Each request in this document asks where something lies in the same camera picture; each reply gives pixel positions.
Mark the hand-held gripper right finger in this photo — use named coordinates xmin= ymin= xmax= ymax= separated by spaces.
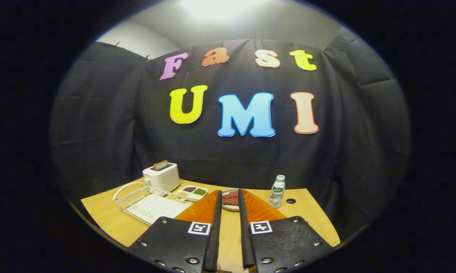
xmin=238 ymin=188 xmax=333 ymax=273

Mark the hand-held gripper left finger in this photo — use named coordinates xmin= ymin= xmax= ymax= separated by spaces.
xmin=129 ymin=190 xmax=223 ymax=273

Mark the white wire dish rack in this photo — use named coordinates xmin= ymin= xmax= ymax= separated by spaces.
xmin=113 ymin=182 xmax=196 ymax=225

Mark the beige plate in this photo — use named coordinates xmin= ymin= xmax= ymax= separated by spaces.
xmin=221 ymin=189 xmax=241 ymax=212

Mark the white divided tray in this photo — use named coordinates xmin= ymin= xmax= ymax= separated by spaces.
xmin=177 ymin=185 xmax=208 ymax=201

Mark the white plastic drink bottle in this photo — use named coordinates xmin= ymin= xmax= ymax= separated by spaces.
xmin=269 ymin=175 xmax=286 ymax=209

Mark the white drip tray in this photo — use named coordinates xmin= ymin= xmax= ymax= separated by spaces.
xmin=131 ymin=194 xmax=192 ymax=225

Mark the white toaster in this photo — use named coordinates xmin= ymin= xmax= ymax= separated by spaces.
xmin=143 ymin=162 xmax=181 ymax=192

